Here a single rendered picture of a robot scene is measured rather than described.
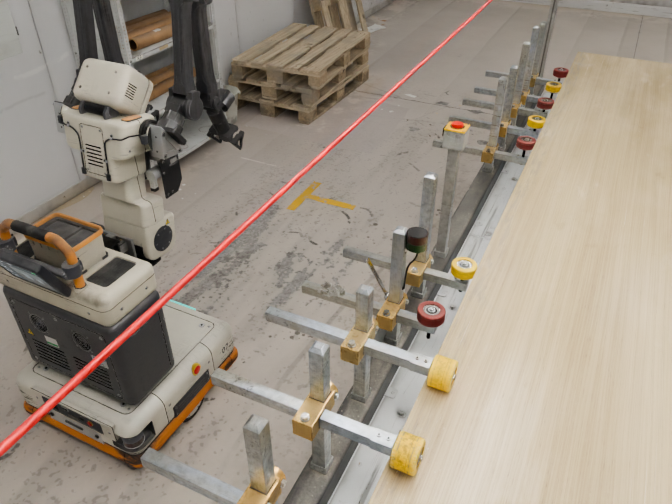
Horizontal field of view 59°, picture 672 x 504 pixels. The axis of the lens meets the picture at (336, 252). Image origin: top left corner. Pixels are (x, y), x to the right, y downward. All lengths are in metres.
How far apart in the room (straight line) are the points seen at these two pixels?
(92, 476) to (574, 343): 1.82
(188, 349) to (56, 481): 0.68
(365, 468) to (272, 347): 1.29
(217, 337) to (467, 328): 1.24
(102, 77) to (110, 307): 0.75
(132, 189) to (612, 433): 1.70
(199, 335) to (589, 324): 1.54
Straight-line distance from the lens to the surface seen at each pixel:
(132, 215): 2.31
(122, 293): 2.05
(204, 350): 2.53
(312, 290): 1.84
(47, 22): 4.05
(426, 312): 1.70
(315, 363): 1.29
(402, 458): 1.30
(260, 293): 3.18
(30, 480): 2.68
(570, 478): 1.43
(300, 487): 1.57
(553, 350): 1.68
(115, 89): 2.11
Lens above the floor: 2.03
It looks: 36 degrees down
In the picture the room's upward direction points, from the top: straight up
